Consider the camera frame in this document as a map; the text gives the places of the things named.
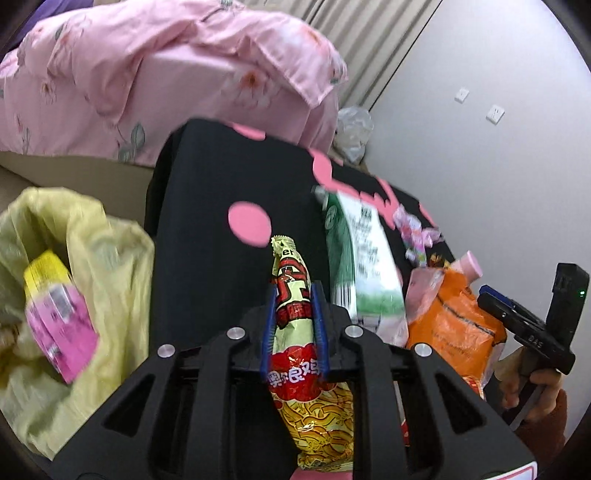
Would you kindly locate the black cloth with pink spots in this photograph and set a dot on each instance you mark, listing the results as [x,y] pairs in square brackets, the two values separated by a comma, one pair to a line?
[207,184]

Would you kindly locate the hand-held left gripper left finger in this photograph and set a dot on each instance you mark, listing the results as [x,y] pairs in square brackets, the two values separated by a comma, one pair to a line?
[269,323]

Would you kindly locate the yellow red noodle snack packet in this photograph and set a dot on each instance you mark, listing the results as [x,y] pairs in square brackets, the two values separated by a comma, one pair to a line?
[295,314]

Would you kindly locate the clear plastic bag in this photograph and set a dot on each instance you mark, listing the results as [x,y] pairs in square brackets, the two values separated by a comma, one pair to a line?
[353,134]

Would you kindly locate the red and gold wrapper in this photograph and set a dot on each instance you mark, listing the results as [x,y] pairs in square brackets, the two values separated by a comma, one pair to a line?
[437,263]

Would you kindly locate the magenta and yellow packet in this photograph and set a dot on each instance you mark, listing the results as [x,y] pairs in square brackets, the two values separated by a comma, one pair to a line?
[60,323]

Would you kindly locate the beige curtain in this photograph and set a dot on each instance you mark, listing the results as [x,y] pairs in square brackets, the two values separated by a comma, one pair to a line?
[369,37]

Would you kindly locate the beige bed base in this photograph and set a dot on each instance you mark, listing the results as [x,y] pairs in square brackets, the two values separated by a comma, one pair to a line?
[69,173]

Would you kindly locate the green and white packet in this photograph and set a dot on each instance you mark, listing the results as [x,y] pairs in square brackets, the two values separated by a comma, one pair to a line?
[360,258]

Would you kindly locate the pink cup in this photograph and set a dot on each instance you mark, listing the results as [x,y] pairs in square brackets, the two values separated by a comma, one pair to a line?
[468,267]

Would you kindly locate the white wall socket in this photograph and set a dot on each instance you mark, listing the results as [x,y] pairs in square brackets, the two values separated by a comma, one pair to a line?
[461,94]
[495,114]

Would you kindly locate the orange snack packet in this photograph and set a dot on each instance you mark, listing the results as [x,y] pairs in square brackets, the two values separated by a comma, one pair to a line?
[452,332]

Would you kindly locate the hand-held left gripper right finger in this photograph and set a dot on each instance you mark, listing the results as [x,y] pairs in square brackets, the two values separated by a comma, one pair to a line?
[320,323]

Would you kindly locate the yellow plastic bin bag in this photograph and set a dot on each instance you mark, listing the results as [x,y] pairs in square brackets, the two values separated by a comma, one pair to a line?
[115,286]

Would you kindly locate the person's right forearm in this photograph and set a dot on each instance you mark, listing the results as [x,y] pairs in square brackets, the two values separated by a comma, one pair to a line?
[549,438]

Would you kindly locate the translucent pink plastic packet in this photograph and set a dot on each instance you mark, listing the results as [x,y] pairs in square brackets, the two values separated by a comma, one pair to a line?
[422,290]

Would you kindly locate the colourful crumpled candy wrapper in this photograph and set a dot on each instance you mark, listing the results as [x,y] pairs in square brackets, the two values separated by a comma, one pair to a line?
[415,235]

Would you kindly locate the purple pillow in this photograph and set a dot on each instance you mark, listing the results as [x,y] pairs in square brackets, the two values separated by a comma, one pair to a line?
[46,11]

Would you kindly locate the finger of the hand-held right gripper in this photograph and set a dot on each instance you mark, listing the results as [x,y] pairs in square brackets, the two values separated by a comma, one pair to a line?
[503,314]
[491,291]

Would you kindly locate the pink floral duvet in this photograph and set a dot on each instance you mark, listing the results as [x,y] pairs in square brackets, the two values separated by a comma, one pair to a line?
[138,83]

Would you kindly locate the person's right hand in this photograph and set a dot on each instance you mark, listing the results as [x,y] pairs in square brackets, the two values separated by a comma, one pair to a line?
[545,392]

